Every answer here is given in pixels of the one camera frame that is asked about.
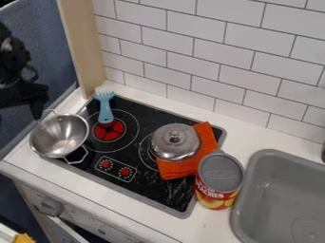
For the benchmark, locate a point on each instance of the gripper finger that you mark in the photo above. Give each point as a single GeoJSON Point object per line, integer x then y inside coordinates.
{"type": "Point", "coordinates": [38, 110]}

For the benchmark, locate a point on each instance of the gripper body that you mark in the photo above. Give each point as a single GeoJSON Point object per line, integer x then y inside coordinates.
{"type": "Point", "coordinates": [19, 93]}

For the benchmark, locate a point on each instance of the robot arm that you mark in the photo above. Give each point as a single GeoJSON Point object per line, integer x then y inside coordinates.
{"type": "Point", "coordinates": [10, 57]}

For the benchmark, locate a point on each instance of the silver pot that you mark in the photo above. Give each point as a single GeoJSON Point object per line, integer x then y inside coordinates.
{"type": "Point", "coordinates": [59, 136]}

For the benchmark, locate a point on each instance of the toy stove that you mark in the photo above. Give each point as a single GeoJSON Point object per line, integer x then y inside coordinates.
{"type": "Point", "coordinates": [135, 177]}

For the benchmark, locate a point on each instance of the yellow cloth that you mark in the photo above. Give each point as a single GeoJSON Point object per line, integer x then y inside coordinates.
{"type": "Point", "coordinates": [23, 239]}

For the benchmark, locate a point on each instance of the silver lid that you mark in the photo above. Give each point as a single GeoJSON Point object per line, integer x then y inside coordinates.
{"type": "Point", "coordinates": [174, 142]}

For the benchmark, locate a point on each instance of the orange cloth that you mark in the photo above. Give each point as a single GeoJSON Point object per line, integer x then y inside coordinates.
{"type": "Point", "coordinates": [205, 139]}

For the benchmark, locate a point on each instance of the toy can of peaches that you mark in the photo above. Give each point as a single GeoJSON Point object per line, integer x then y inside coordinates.
{"type": "Point", "coordinates": [218, 180]}

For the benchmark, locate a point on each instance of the toy sink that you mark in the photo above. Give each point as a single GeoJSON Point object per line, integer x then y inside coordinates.
{"type": "Point", "coordinates": [283, 199]}

